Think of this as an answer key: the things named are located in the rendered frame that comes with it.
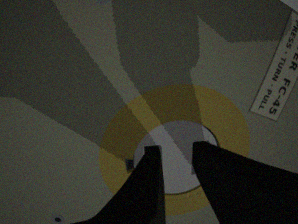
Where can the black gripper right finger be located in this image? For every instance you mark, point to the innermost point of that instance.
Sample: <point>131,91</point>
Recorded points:
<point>243,191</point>

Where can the white cylinder with two red pins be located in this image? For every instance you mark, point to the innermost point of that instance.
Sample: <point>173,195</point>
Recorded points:
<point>175,140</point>

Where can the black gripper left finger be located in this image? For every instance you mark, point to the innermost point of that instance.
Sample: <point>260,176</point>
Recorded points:
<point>141,198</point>

